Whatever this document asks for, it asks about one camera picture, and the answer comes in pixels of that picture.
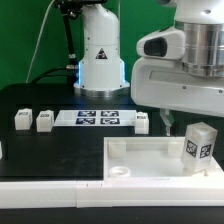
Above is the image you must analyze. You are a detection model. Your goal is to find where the black cable bundle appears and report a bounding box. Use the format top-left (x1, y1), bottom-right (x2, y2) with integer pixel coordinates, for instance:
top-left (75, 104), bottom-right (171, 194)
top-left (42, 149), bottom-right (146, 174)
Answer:
top-left (30, 66), bottom-right (79, 84)

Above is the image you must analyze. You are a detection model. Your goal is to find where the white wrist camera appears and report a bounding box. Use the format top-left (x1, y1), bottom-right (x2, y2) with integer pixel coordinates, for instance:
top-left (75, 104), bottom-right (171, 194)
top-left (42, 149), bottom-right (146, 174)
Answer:
top-left (136, 26), bottom-right (185, 66)

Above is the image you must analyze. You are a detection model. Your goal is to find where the white part at left edge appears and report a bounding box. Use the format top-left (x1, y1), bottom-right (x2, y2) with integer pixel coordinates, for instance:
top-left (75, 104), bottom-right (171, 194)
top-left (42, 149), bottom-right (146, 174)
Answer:
top-left (0, 141), bottom-right (3, 160)

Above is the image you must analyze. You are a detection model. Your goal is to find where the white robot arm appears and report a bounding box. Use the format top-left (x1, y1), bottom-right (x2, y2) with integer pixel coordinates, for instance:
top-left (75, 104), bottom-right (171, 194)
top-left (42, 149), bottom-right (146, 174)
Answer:
top-left (54, 0), bottom-right (224, 117)

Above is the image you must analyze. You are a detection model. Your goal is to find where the white L-shaped fence wall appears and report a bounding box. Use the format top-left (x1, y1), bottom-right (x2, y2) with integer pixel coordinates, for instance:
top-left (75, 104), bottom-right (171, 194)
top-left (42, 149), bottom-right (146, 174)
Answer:
top-left (0, 159), bottom-right (224, 210)

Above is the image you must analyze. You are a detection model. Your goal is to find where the white square tabletop part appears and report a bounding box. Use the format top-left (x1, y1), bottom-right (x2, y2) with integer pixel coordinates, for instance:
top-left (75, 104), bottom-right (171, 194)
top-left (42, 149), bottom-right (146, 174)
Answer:
top-left (103, 137), bottom-right (224, 179)

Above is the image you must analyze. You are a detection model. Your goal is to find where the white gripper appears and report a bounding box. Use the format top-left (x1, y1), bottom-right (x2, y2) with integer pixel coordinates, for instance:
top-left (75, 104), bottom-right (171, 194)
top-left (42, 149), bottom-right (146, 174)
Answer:
top-left (131, 57), bottom-right (224, 136)

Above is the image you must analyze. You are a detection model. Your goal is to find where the white marker plate with tags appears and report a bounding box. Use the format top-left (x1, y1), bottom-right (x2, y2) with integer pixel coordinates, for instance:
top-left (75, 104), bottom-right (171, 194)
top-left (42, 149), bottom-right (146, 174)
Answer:
top-left (54, 110), bottom-right (136, 127)

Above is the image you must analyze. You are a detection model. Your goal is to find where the white cable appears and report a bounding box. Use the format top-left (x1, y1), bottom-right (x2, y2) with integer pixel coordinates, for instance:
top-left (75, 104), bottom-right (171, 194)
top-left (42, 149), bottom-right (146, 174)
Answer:
top-left (25, 0), bottom-right (57, 84)

